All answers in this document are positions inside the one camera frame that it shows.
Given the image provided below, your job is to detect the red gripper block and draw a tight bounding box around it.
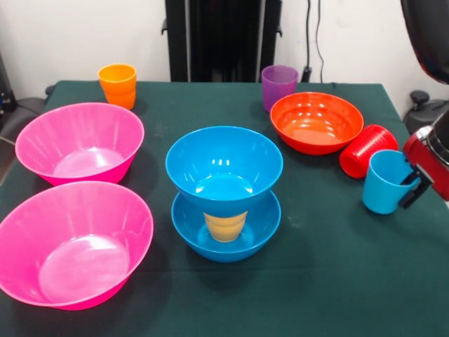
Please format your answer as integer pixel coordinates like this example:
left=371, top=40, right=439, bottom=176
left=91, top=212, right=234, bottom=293
left=399, top=126, right=449, bottom=210

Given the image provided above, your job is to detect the light blue plastic cup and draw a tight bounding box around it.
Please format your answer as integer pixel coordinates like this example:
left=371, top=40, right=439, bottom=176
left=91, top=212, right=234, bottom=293
left=362, top=149, right=422, bottom=215

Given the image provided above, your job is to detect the red plastic cup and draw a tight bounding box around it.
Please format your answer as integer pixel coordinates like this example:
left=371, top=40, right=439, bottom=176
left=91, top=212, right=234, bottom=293
left=338, top=124, right=399, bottom=180

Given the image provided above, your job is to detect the yellow plastic cup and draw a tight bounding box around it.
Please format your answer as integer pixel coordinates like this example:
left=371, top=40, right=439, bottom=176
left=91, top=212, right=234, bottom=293
left=203, top=209, right=249, bottom=243

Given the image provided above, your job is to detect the blue plastic bowl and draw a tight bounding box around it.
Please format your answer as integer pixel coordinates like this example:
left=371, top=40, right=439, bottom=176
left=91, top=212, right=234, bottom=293
left=164, top=126, right=284, bottom=218
left=170, top=191, right=282, bottom=264

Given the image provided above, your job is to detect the pink plastic bowl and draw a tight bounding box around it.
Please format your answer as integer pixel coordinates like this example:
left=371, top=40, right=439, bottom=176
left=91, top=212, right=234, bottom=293
left=14, top=102, right=145, bottom=186
left=0, top=180, right=154, bottom=311

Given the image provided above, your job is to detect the red-orange plastic bowl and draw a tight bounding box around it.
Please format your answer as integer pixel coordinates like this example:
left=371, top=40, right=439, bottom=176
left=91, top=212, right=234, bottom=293
left=269, top=91, right=365, bottom=156

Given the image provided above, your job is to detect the dark green table cloth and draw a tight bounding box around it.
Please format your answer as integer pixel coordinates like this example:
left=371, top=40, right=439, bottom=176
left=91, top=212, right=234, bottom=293
left=0, top=79, right=449, bottom=337

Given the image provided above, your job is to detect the purple plastic cup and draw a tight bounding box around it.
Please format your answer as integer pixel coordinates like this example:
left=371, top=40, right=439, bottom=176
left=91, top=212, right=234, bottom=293
left=261, top=65, right=300, bottom=113

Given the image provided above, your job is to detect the orange plastic cup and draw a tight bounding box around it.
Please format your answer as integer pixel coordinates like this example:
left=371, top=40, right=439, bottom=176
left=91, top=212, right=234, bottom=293
left=97, top=63, right=138, bottom=110

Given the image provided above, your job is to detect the black cable with plug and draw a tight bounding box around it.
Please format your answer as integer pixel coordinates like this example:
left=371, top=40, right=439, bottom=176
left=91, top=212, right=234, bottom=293
left=302, top=0, right=327, bottom=84

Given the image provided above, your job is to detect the black upright post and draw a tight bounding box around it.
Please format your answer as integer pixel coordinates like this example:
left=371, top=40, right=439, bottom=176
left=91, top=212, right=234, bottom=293
left=161, top=0, right=283, bottom=84

